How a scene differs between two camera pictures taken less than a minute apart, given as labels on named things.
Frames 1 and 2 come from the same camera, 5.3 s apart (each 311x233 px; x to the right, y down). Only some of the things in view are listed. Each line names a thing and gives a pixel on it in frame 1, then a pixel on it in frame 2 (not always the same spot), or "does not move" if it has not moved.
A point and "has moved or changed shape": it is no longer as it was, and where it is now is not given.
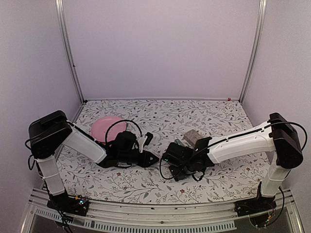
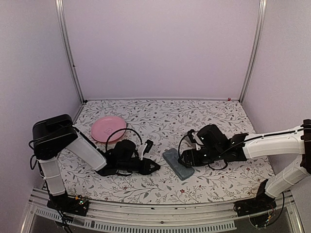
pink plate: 100,127 does not move
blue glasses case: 177,141 has moved or changed shape
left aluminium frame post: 61,11 does not move
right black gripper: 178,175 → 195,161
